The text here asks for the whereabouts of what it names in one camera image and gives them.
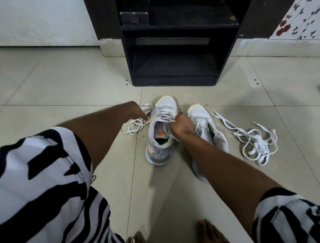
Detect person's right hand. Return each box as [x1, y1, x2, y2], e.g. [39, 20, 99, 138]
[170, 112, 196, 141]

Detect person's left hand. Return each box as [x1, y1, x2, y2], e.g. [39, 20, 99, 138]
[122, 101, 150, 124]

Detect grey sneaker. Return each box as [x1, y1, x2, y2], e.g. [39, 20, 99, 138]
[145, 95, 178, 166]
[187, 103, 229, 182]

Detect clear plastic box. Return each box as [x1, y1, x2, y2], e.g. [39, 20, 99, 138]
[119, 0, 150, 26]

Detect person's right forearm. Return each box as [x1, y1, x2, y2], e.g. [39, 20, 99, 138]
[184, 133, 282, 237]

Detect person's left forearm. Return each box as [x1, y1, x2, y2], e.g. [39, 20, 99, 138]
[57, 104, 133, 172]

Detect person's right foot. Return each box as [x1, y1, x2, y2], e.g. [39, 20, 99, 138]
[196, 219, 229, 243]

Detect black open shelf box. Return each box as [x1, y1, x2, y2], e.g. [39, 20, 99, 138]
[115, 0, 252, 87]

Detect dark brown wooden cabinet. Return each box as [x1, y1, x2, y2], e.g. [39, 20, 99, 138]
[84, 0, 295, 40]

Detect zebra striped garment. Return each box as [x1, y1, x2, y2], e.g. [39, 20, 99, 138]
[0, 127, 320, 243]

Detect white floral patterned sheet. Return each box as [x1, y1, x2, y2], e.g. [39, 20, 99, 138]
[269, 0, 320, 40]

